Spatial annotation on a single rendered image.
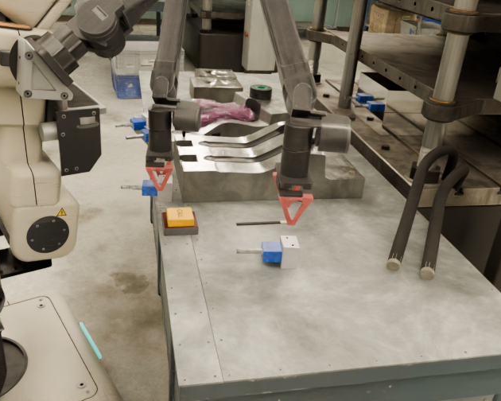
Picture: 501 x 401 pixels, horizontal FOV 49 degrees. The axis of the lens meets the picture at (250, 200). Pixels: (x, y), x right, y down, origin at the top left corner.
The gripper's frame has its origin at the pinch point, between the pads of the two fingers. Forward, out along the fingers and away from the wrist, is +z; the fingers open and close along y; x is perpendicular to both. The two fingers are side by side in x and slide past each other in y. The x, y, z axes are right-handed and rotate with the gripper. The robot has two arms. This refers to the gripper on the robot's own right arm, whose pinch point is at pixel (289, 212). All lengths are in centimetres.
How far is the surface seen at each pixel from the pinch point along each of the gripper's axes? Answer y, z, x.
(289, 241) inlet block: 0.2, 7.1, -1.1
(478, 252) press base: 48, 38, -75
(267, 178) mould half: 30.1, 5.8, 0.9
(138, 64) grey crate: 382, 59, 73
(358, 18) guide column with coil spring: 124, -24, -42
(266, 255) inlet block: -1.9, 9.4, 4.0
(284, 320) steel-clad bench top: -19.4, 12.7, 2.1
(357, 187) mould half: 33.6, 8.9, -24.8
